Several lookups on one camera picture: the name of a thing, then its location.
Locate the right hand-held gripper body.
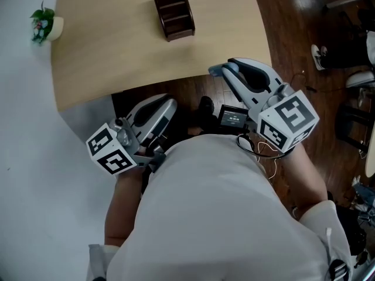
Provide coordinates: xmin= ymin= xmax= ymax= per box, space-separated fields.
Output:
xmin=247 ymin=78 xmax=321 ymax=153

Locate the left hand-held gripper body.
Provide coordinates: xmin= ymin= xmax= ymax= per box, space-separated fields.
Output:
xmin=85 ymin=117 xmax=167 ymax=176

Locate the person's left forearm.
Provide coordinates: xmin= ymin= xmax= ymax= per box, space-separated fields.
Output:
xmin=104 ymin=168 xmax=152 ymax=247

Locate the person's right forearm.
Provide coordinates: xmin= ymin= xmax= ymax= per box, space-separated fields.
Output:
xmin=274 ymin=145 xmax=329 ymax=224

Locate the black device with screen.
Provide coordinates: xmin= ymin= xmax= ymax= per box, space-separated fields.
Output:
xmin=217 ymin=104 xmax=250 ymax=135

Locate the person's black shoe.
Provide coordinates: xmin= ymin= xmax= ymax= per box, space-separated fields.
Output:
xmin=198 ymin=95 xmax=219 ymax=128

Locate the light wooden table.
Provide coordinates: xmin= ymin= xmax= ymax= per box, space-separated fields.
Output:
xmin=50 ymin=0 xmax=275 ymax=113

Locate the black chair base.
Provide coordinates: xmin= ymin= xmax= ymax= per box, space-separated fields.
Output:
xmin=336 ymin=103 xmax=371 ymax=153

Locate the white rounded object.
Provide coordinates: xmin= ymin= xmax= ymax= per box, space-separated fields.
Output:
xmin=345 ymin=70 xmax=375 ymax=89

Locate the pale side table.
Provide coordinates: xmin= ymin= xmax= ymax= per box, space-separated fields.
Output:
xmin=364 ymin=132 xmax=375 ymax=177

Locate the dark brown wooden organizer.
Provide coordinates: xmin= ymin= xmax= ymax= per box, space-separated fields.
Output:
xmin=153 ymin=0 xmax=196 ymax=43

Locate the person's white shirt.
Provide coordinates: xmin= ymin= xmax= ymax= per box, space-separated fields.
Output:
xmin=87 ymin=132 xmax=354 ymax=281

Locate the grey blue bag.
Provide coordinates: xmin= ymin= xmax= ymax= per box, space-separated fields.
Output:
xmin=350 ymin=174 xmax=375 ymax=218

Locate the black bag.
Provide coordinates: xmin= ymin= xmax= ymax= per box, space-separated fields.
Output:
xmin=327 ymin=191 xmax=369 ymax=256

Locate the green plant in white pot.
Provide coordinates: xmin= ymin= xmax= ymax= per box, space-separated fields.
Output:
xmin=29 ymin=0 xmax=64 ymax=46

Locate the dark floor cable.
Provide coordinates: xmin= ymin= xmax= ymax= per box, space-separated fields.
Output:
xmin=289 ymin=70 xmax=319 ymax=94

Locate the black cable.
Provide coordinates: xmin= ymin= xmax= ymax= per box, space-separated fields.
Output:
xmin=236 ymin=132 xmax=293 ymax=159

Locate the thin white cable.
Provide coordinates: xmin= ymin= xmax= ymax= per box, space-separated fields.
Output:
xmin=257 ymin=140 xmax=278 ymax=181

